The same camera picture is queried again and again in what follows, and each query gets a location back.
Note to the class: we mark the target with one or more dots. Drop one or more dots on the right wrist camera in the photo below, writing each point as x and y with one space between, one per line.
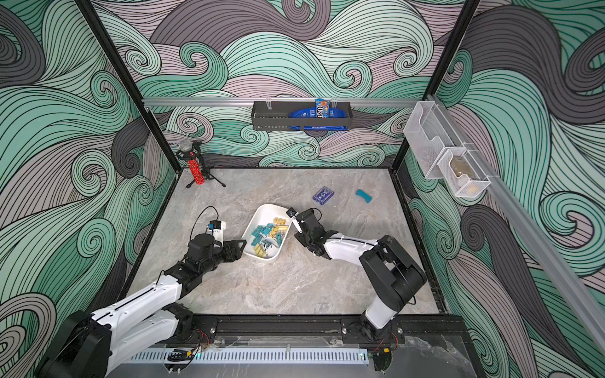
292 213

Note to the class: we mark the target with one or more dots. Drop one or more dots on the black vertical frame post left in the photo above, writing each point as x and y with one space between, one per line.
99 31

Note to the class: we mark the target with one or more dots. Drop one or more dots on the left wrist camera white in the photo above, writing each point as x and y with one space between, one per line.
216 229

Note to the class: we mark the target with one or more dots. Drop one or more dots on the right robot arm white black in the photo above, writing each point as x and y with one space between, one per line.
394 275

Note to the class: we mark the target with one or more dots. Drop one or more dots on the blue package in basket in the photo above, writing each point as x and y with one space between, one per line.
320 110

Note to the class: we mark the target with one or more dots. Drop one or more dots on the aluminium rail wall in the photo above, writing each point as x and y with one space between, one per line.
588 311
242 102

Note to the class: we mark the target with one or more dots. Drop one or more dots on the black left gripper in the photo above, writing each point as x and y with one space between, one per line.
235 254

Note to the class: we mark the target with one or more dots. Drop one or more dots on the blue playing card box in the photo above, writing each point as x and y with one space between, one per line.
323 195

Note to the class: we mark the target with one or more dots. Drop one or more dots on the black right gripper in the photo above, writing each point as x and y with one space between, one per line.
308 231

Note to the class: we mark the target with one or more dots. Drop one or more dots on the black vertical frame post right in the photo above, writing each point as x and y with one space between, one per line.
448 22

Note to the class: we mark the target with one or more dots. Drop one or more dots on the aluminium rail right wall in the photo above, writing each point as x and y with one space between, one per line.
588 311

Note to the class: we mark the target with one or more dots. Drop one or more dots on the clear plastic wall bin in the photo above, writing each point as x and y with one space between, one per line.
441 153

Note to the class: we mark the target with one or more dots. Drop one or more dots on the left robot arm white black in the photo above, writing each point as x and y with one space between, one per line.
94 344

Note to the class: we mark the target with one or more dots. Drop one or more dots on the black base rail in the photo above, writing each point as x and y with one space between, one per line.
441 330

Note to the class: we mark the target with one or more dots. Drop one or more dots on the black vertical frame post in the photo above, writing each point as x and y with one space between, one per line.
448 22
99 31

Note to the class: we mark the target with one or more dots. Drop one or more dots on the black wall basket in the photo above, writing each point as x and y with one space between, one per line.
276 117

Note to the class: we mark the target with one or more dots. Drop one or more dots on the aluminium rail back wall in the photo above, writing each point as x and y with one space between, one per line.
242 102

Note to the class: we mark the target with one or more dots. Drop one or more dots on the black microphone tripod stand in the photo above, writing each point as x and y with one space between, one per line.
190 152

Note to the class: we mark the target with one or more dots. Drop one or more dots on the white plastic storage box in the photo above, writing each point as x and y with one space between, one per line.
266 232

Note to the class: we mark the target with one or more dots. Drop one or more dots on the white slotted cable duct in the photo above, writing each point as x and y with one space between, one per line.
258 356

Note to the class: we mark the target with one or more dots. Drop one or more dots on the teal tape dispenser piece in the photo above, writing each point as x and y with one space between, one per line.
366 197

